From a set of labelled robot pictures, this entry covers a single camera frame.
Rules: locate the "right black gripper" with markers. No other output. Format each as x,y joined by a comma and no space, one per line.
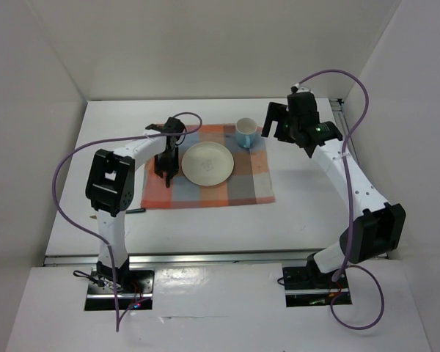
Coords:
276,112

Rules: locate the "aluminium right side rail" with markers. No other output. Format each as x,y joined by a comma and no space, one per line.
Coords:
352,146

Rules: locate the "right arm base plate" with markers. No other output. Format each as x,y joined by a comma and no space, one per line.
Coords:
301,290

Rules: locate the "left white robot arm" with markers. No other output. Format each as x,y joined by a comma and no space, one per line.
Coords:
111,189

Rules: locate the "orange blue checkered cloth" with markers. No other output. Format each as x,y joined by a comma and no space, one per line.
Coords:
249,183

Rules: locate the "aluminium rail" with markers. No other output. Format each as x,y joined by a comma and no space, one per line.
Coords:
352,146
190,258

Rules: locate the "gold knife green handle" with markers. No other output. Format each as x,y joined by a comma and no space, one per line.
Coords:
130,211

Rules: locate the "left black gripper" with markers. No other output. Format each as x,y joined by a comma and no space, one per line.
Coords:
171,167

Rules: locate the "light blue mug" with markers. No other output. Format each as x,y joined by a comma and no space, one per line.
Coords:
246,132

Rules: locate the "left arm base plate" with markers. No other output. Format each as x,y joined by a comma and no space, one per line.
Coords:
136,293

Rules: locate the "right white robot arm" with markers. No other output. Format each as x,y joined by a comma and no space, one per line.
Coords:
390,227

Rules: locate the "cream ceramic plate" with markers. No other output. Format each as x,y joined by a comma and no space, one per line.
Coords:
207,164

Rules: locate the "aluminium front rail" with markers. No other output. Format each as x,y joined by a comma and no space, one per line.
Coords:
190,258

